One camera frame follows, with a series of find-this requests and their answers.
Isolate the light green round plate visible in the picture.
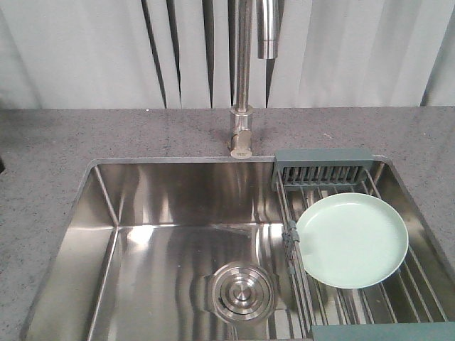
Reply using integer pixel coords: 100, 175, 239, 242
296, 193, 410, 289

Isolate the grey metal drying rack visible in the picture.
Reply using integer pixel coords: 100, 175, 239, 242
272, 148, 454, 340

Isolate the stainless steel faucet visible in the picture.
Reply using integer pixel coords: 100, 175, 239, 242
229, 1, 279, 160

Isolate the stainless steel sink basin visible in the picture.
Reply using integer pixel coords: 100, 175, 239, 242
22, 156, 307, 340

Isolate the round steel drain cover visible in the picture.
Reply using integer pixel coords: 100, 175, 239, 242
207, 261, 276, 323

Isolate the white pleated curtain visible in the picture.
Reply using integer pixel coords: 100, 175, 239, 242
1, 1, 454, 109

